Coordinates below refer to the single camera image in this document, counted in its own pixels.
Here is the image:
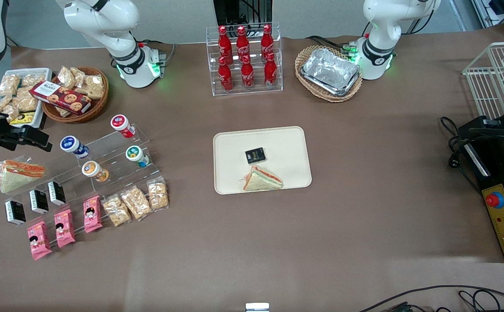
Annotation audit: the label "light tan wicker basket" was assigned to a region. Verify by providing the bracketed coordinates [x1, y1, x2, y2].
[295, 45, 363, 103]

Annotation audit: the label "orange cap gum bottle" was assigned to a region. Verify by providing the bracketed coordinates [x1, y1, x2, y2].
[82, 160, 109, 182]

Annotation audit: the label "white rectangular plastic tray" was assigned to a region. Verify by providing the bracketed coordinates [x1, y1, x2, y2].
[0, 68, 53, 129]

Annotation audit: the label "aluminium foil tray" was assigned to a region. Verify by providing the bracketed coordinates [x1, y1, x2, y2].
[301, 48, 361, 97]

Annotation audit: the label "blue cap gum bottle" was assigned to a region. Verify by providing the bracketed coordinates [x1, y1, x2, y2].
[60, 135, 90, 159]

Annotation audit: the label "long black cable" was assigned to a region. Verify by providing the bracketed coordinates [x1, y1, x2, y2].
[358, 285, 504, 312]

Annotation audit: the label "brown table cover sheet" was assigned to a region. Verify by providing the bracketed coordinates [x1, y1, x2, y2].
[0, 24, 504, 312]

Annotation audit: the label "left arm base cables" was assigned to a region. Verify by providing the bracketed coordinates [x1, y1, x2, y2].
[306, 36, 359, 57]

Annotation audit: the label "beige serving tray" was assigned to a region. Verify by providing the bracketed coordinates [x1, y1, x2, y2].
[213, 126, 312, 195]

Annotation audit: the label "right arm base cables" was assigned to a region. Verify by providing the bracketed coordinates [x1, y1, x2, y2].
[137, 40, 177, 65]

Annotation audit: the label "clear acrylic bottle rack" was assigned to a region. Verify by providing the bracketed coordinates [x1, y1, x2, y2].
[206, 23, 284, 97]

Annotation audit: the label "clear acrylic stepped shelf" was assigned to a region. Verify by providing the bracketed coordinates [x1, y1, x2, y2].
[0, 123, 168, 250]

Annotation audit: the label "aluminium frame rack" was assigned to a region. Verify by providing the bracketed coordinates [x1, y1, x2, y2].
[471, 0, 504, 34]

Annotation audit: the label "small black snack box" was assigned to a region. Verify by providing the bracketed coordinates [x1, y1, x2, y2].
[47, 181, 67, 206]
[5, 199, 26, 226]
[245, 147, 266, 165]
[29, 189, 49, 214]

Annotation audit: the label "dark brown wicker basket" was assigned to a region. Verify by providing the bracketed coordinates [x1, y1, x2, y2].
[42, 66, 109, 124]

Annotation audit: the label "pink cartoon snack packet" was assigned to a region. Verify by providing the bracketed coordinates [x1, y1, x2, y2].
[54, 209, 76, 248]
[83, 196, 103, 234]
[27, 221, 53, 260]

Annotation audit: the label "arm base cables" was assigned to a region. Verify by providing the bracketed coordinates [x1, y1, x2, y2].
[306, 36, 359, 57]
[137, 40, 177, 65]

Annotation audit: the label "green cap gum bottle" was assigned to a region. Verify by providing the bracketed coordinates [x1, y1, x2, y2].
[125, 146, 151, 168]

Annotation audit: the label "red cap gum bottle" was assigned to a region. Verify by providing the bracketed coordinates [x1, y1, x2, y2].
[110, 114, 136, 139]

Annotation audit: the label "looped black cable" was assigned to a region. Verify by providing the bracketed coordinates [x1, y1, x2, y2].
[458, 289, 501, 312]

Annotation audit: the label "white wire basket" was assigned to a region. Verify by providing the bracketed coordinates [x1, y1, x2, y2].
[462, 41, 504, 120]

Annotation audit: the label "red cola bottle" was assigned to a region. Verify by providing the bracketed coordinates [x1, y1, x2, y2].
[217, 25, 233, 61]
[264, 52, 278, 89]
[218, 56, 234, 93]
[240, 55, 255, 90]
[261, 24, 274, 56]
[236, 26, 251, 59]

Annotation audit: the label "wrapped triangle sandwich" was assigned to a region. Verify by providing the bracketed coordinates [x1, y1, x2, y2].
[240, 165, 284, 192]
[0, 159, 46, 194]

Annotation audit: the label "black power cable with plug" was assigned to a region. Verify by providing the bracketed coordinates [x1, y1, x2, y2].
[439, 116, 482, 195]

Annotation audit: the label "yellow snack packet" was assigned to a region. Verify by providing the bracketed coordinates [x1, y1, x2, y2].
[10, 112, 36, 126]

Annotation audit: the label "red cookie box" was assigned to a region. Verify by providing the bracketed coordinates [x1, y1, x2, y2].
[29, 81, 92, 115]

